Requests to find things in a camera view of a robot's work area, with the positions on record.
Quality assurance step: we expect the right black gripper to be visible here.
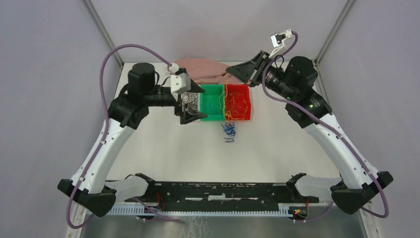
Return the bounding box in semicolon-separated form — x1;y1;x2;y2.
226;50;297;101

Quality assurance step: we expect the brown cable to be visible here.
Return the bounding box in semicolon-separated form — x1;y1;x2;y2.
182;92;200;114

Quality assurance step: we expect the light blue cable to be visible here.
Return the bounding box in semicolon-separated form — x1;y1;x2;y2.
206;101;222;114

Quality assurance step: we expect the yellow cable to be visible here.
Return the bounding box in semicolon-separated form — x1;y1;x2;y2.
226;93;245;120
228;93;251;119
219;73;237;122

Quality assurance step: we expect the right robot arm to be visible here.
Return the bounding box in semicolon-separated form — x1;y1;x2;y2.
226;51;393;214

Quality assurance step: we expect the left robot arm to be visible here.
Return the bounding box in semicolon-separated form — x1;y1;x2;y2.
58;63;206;217

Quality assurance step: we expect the clear plastic bin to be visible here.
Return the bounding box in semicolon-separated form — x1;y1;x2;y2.
179;92;199;111

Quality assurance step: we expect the green plastic bin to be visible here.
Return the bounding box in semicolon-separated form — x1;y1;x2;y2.
199;84;225;121

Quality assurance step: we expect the red plastic bin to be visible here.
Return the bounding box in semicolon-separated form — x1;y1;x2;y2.
224;84;252;121

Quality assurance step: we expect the pink cloth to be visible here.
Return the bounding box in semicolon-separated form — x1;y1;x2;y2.
175;58;241;84

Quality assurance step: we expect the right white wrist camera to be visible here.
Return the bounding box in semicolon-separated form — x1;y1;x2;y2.
269;29;293;59

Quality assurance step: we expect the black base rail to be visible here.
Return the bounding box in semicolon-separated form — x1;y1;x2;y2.
138;181;319;212

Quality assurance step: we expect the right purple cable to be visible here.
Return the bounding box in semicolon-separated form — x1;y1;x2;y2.
261;31;390;223

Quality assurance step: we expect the white slotted cable duct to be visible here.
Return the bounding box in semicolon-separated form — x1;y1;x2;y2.
86;205;296;218

